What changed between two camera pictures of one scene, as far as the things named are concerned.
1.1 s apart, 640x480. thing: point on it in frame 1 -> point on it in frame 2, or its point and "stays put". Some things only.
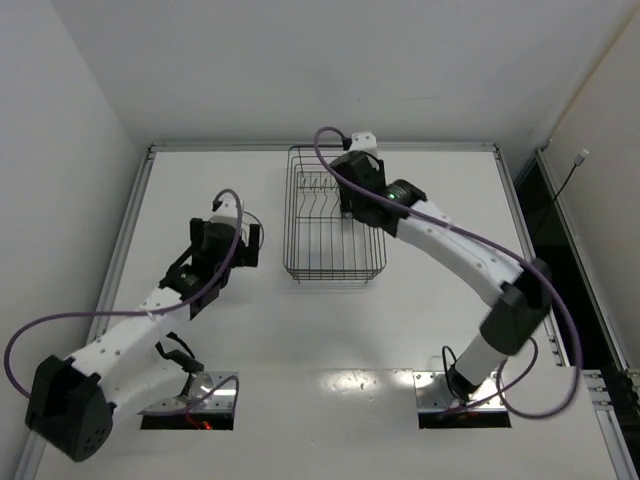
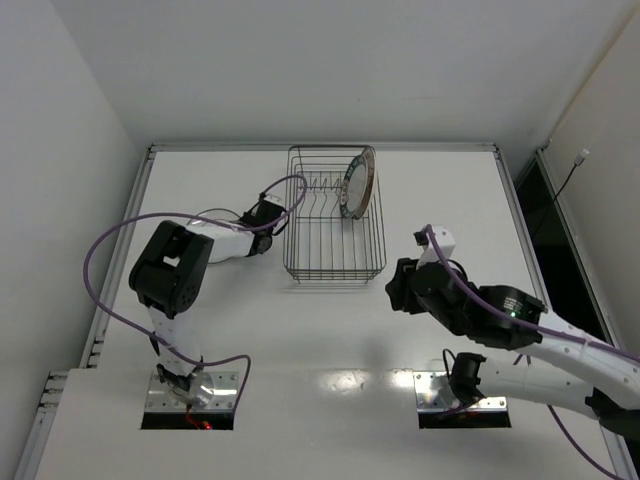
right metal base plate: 433,394 stays put
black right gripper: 355,178 -> 398,288
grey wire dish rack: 320,241 stays put
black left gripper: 223,239 -> 270,211
